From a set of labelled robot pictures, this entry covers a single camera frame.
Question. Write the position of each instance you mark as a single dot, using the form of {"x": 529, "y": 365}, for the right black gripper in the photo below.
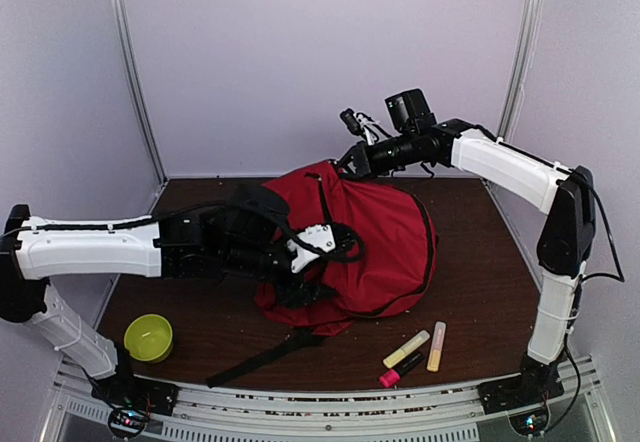
{"x": 364, "y": 168}

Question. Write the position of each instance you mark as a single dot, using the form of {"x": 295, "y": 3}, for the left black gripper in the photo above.
{"x": 298, "y": 293}

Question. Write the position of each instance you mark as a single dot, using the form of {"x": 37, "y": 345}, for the red student backpack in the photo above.
{"x": 384, "y": 260}

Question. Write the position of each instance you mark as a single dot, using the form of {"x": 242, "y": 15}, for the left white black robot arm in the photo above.
{"x": 248, "y": 235}

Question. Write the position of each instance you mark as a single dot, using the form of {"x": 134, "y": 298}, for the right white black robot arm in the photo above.
{"x": 565, "y": 196}

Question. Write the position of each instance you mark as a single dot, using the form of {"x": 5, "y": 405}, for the black pink highlighter pen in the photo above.
{"x": 398, "y": 371}

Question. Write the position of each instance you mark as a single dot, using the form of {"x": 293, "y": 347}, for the yellow highlighter pen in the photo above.
{"x": 406, "y": 349}

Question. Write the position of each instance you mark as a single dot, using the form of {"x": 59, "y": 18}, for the peach highlighter pen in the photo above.
{"x": 436, "y": 349}

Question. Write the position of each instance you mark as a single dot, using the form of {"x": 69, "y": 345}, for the lime green plastic bowl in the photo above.
{"x": 149, "y": 338}

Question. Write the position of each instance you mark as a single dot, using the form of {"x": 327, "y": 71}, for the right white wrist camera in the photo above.
{"x": 362, "y": 125}

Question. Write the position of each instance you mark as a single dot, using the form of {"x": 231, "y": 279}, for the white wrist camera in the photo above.
{"x": 362, "y": 125}
{"x": 310, "y": 245}

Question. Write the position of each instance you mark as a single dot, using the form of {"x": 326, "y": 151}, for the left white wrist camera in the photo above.
{"x": 310, "y": 245}

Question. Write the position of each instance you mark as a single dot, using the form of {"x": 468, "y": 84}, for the right aluminium corner post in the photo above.
{"x": 530, "y": 19}

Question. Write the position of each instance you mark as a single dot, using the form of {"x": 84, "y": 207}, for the aluminium corner post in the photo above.
{"x": 530, "y": 19}
{"x": 136, "y": 90}

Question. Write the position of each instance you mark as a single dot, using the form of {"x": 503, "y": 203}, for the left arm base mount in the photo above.
{"x": 133, "y": 405}

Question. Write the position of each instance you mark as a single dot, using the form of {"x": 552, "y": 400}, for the front aluminium frame rail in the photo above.
{"x": 450, "y": 412}

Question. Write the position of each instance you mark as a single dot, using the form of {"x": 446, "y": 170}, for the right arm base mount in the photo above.
{"x": 527, "y": 394}

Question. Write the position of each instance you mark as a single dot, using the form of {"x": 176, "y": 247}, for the left aluminium corner post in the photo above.
{"x": 136, "y": 90}

